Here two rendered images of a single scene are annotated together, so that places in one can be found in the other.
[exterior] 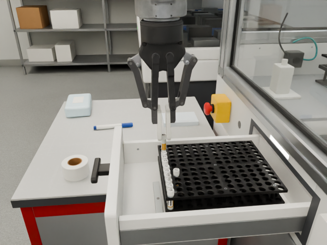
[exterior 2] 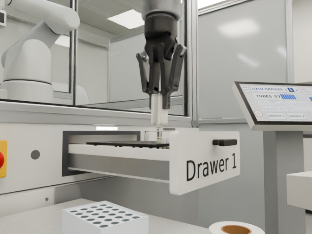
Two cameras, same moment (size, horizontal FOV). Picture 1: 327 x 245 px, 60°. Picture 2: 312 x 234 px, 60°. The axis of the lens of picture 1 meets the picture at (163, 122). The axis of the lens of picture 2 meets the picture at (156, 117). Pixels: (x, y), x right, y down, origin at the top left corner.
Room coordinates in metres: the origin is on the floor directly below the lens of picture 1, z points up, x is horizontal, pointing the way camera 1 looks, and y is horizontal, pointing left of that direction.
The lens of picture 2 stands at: (0.96, 0.41, 0.93)
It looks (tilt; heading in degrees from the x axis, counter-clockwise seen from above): 3 degrees up; 223
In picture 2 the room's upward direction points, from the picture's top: straight up
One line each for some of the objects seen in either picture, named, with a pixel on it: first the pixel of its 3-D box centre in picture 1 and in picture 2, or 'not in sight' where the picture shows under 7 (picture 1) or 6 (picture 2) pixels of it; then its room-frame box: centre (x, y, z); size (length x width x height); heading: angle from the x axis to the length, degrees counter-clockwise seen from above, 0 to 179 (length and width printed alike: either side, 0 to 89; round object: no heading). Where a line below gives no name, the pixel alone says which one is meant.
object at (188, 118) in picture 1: (179, 118); not in sight; (0.95, -0.06, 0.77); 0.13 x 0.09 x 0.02; 96
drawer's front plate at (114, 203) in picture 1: (117, 181); (211, 157); (0.46, 0.09, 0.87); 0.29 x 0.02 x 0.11; 6
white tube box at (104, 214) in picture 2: not in sight; (103, 224); (0.70, 0.04, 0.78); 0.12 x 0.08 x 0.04; 86
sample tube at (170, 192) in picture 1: (170, 200); not in sight; (0.39, -0.01, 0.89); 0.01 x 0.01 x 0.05
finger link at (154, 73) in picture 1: (154, 81); (165, 69); (0.52, 0.02, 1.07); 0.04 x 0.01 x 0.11; 6
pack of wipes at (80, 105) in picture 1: (79, 104); not in sight; (1.06, 0.34, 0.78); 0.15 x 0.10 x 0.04; 11
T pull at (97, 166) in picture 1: (102, 169); (222, 142); (0.45, 0.12, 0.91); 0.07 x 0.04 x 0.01; 6
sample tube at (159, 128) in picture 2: (163, 143); (159, 133); (0.52, 0.00, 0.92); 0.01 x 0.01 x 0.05
